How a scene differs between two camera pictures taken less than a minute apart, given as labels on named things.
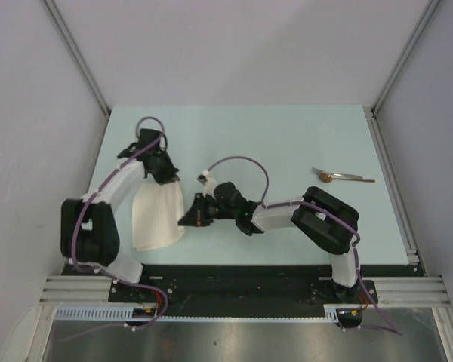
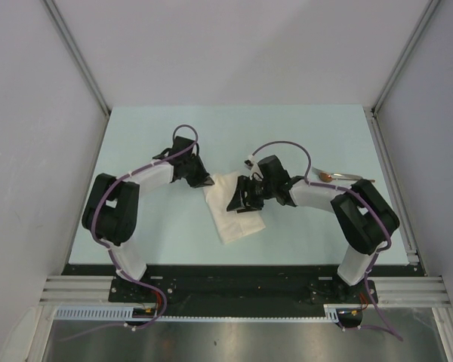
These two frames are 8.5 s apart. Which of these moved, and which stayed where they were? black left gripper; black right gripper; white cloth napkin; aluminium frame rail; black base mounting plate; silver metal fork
Moved: black right gripper; black left gripper; white cloth napkin
Stayed: silver metal fork; aluminium frame rail; black base mounting plate
